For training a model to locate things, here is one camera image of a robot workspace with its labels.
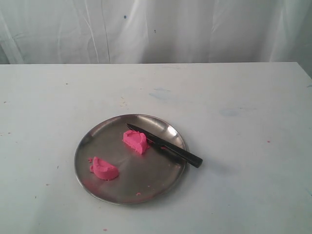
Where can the pink dough lump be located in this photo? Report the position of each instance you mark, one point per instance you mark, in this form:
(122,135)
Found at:
(102,169)
(136,141)

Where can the black knife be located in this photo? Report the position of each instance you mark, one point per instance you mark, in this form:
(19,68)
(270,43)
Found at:
(161,143)

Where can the round steel plate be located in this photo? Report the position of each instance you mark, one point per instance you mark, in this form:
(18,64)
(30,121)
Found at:
(141,177)

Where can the white backdrop curtain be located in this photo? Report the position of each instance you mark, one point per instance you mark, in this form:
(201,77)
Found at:
(155,31)

